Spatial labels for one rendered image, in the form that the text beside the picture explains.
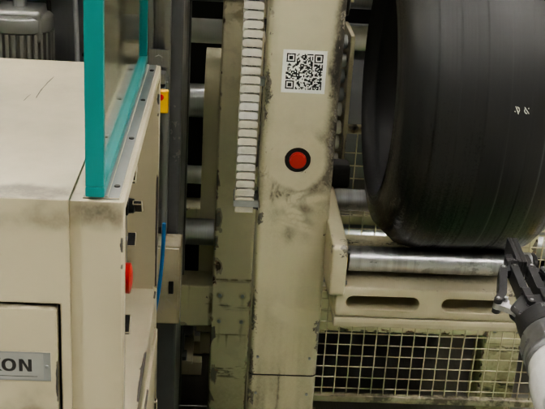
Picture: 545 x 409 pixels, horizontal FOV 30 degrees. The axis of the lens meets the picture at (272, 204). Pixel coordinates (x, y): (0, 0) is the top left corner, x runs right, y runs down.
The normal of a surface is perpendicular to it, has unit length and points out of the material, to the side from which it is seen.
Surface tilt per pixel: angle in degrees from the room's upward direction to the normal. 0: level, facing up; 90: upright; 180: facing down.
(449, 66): 68
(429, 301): 90
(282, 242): 90
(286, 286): 90
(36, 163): 0
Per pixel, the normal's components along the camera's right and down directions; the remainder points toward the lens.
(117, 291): 0.04, 0.38
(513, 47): 0.06, -0.11
